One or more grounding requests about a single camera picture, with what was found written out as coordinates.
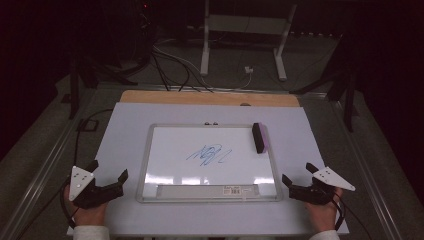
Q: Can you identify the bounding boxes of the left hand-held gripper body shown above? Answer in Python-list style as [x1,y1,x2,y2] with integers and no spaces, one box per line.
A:
[68,165,125,210]

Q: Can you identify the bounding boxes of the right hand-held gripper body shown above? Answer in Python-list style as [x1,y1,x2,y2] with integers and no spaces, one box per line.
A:
[289,166,356,206]

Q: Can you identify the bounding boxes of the black and purple whiteboard eraser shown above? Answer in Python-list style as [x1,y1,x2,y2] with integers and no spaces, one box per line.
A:
[251,122,270,155]

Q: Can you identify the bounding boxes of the silver framed whiteboard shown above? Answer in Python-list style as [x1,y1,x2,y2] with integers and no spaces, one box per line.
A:
[135,123,284,204]

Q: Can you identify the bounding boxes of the person's left hand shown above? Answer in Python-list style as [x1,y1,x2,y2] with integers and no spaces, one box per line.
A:
[63,184,108,228]

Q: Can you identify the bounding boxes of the person's right hand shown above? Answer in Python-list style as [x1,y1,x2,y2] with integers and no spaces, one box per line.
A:
[304,189,344,233]

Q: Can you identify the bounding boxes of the black square floor plate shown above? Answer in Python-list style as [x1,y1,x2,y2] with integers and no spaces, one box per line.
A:
[76,118,100,132]

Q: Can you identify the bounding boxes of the large white board mat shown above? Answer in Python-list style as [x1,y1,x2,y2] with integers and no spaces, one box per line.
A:
[66,102,350,238]

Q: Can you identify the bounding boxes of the barcode sticker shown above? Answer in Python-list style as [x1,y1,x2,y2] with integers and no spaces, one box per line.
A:
[222,186,243,196]

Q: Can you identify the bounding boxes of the black stand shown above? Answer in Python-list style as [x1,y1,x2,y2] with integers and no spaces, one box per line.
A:
[289,63,360,133]
[68,53,139,120]

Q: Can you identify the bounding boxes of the wooden table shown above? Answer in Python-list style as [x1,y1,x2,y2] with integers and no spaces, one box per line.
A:
[119,89,301,108]

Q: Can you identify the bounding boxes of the dark power strip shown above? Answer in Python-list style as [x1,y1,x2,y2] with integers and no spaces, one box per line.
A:
[288,30,339,38]

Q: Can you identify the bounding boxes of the dark equipment rack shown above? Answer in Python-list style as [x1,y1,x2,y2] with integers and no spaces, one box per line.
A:
[132,0,158,69]

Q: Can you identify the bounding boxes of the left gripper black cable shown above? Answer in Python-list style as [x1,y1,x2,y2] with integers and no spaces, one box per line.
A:
[14,108,114,240]

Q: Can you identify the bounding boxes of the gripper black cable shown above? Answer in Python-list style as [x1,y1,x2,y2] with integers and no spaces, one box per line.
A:
[331,191,372,240]
[14,108,114,240]

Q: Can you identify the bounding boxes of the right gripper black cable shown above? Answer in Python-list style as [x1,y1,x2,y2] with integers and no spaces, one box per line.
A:
[331,191,372,240]

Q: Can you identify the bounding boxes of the metal floor rail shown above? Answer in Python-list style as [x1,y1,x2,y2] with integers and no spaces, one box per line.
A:
[328,98,403,240]
[0,87,98,240]

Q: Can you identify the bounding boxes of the black floor cables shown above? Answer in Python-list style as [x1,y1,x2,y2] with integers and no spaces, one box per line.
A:
[150,48,214,93]

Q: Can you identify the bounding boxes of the white floor cable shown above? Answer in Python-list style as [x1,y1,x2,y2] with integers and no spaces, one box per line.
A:
[153,44,254,92]

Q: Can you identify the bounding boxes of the white metal stand frame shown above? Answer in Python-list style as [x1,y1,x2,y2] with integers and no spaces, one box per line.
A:
[199,0,298,82]

